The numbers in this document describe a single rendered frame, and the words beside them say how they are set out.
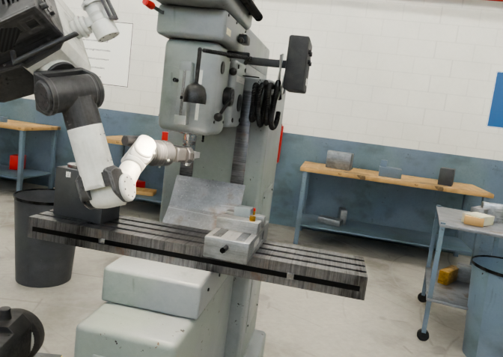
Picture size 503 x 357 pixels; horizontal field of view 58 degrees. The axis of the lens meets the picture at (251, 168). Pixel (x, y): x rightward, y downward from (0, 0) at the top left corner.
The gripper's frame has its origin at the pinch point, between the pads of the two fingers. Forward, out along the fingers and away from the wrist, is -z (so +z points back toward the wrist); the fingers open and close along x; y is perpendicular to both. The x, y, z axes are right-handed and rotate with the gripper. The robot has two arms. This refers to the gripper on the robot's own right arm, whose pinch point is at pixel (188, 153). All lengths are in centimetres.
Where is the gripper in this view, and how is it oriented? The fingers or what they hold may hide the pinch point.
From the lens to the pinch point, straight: 168.5
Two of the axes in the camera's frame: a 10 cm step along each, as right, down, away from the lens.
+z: -5.8, 0.1, -8.2
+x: -8.1, -1.7, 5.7
